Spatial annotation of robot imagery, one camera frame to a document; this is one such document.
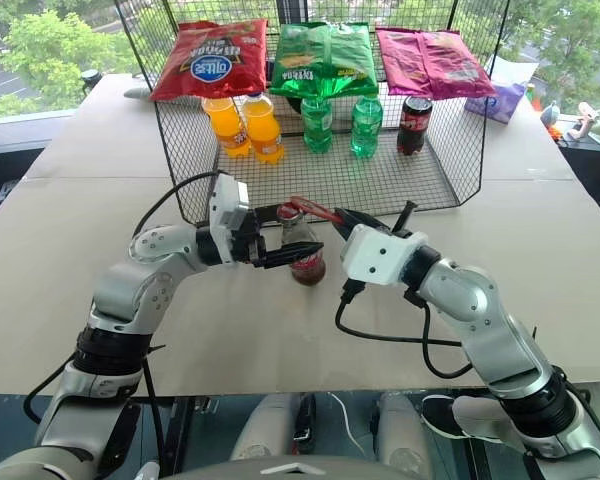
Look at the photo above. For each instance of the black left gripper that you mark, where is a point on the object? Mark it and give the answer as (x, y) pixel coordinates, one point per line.
(250, 240)

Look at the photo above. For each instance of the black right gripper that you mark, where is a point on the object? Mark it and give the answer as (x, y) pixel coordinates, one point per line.
(382, 226)

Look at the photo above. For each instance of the glass cola bottle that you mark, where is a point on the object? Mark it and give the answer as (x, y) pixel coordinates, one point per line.
(307, 235)

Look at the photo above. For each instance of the red bottle opener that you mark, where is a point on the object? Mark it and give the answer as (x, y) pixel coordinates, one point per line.
(314, 207)

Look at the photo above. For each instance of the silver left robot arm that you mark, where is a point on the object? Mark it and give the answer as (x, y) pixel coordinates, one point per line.
(130, 285)

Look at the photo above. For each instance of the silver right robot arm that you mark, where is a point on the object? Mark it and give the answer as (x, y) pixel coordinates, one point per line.
(480, 310)

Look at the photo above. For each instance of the green soda bottle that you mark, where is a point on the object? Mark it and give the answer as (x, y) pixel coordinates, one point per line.
(317, 125)
(366, 127)

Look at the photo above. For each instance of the dark plastic cola bottle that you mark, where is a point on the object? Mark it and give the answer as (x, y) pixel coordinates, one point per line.
(414, 127)

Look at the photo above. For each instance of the orange soda bottle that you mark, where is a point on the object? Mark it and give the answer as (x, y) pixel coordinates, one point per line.
(264, 127)
(226, 127)

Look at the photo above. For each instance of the purple chips bag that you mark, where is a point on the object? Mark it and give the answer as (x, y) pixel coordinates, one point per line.
(435, 62)

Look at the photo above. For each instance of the purple tissue box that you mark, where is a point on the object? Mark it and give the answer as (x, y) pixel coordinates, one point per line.
(497, 102)

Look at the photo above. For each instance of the green chips bag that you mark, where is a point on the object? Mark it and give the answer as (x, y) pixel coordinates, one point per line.
(325, 57)

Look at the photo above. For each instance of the red chips bag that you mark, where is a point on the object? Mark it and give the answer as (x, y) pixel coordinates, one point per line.
(215, 60)

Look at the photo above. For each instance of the grey rounded shape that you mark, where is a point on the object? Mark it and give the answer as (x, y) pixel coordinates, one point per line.
(402, 430)
(265, 425)

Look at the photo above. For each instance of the black upright device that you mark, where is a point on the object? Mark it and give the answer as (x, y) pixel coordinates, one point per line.
(304, 425)

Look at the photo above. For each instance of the grey blue toy figure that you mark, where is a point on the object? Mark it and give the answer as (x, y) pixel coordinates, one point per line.
(550, 114)

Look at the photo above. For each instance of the black sneaker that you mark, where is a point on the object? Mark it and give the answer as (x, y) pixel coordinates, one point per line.
(442, 415)

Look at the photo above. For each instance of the pink toy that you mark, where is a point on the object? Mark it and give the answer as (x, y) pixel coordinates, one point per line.
(580, 122)

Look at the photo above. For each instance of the grey robot torso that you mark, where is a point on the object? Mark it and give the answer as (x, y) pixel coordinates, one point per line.
(300, 469)

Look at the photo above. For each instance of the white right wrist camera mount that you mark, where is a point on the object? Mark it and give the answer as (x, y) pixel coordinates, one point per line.
(375, 255)

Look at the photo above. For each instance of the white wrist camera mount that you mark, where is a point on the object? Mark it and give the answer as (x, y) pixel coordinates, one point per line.
(375, 255)
(229, 205)

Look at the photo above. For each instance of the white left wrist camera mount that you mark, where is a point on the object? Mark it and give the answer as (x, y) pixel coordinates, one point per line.
(229, 205)

